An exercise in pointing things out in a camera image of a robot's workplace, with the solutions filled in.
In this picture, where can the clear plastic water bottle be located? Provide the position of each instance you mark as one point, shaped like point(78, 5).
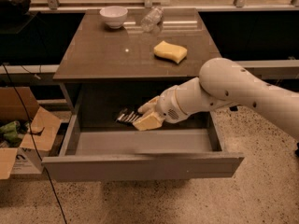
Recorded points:
point(149, 22)

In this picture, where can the white ceramic bowl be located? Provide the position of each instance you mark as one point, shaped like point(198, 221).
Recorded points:
point(114, 16)

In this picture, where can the open grey top drawer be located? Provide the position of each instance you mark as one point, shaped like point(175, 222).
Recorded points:
point(97, 148)

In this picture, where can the dark object on shelf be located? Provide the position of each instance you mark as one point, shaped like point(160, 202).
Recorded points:
point(14, 7)

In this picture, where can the open cardboard box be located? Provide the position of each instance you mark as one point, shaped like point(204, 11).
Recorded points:
point(37, 132)

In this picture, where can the yellow sponge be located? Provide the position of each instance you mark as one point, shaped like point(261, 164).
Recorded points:
point(169, 51)

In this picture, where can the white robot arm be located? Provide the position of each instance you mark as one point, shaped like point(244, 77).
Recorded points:
point(222, 82)

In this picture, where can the black rxbar chocolate wrapper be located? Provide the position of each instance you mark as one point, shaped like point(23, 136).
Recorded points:
point(127, 116)

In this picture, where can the grey cabinet with glossy top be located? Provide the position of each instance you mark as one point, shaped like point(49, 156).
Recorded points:
point(105, 70)

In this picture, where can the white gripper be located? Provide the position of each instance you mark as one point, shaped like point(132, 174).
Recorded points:
point(167, 104)

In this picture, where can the green bag in box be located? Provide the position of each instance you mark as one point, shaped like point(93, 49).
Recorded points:
point(10, 133)

